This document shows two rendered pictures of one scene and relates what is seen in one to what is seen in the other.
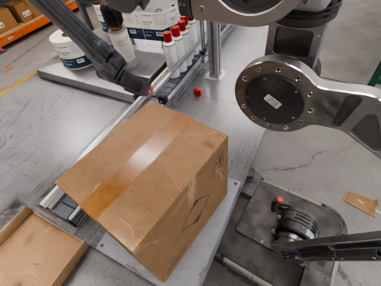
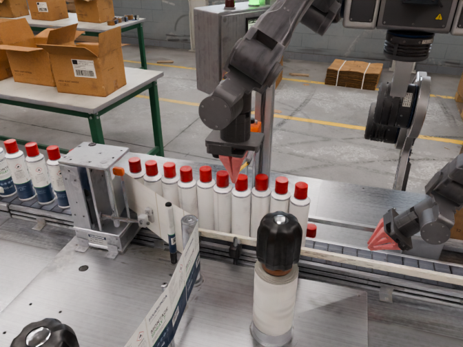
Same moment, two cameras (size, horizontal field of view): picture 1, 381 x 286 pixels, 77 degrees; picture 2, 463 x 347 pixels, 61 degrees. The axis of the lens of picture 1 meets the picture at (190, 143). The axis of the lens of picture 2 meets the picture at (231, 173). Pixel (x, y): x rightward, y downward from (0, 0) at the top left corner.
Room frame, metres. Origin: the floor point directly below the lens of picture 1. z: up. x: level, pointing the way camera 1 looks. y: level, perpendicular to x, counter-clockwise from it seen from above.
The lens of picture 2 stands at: (1.39, 0.74, 1.60)
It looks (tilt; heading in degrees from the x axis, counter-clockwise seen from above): 31 degrees down; 252
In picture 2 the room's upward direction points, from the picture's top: straight up
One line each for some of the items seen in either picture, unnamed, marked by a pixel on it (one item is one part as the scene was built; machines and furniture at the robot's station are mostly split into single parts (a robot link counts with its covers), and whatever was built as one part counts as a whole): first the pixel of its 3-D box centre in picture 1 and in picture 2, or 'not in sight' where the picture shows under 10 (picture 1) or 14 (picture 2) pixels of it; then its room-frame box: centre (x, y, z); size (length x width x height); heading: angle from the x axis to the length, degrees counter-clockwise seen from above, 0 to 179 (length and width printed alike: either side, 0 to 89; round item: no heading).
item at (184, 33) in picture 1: (183, 44); (260, 208); (1.05, -0.05, 0.98); 0.05 x 0.05 x 0.20
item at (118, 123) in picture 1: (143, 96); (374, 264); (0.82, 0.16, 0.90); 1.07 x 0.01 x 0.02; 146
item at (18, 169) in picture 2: not in sight; (18, 170); (1.69, -0.48, 0.98); 0.05 x 0.05 x 0.20
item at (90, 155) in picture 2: not in sight; (94, 155); (1.44, -0.19, 1.14); 0.14 x 0.11 x 0.01; 146
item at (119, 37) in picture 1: (119, 36); (275, 279); (1.13, 0.24, 1.03); 0.09 x 0.09 x 0.30
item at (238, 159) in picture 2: not in sight; (229, 160); (1.18, 0.10, 1.23); 0.07 x 0.07 x 0.09; 56
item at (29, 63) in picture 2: not in sight; (43, 51); (1.74, -2.19, 0.96); 0.53 x 0.45 x 0.37; 52
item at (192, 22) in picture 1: (191, 33); (222, 205); (1.14, -0.10, 0.98); 0.05 x 0.05 x 0.20
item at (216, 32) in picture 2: not in sight; (235, 49); (1.08, -0.16, 1.38); 0.17 x 0.10 x 0.19; 21
